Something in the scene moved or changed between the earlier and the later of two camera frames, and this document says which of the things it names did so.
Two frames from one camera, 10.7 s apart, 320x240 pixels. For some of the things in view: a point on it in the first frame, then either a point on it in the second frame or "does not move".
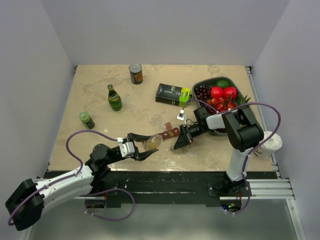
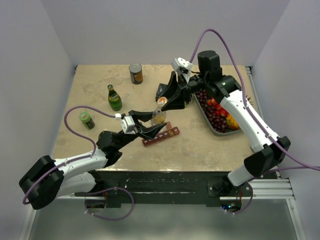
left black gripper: [137, 155] → [150, 131]
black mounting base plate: [170, 188] does not move
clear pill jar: [153, 142] → [159, 117]
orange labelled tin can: [136, 73] does not move
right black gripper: [184, 138] → [177, 102]
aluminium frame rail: [265, 189] does not move
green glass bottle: [114, 99] does not move
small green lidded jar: [88, 120] does not move
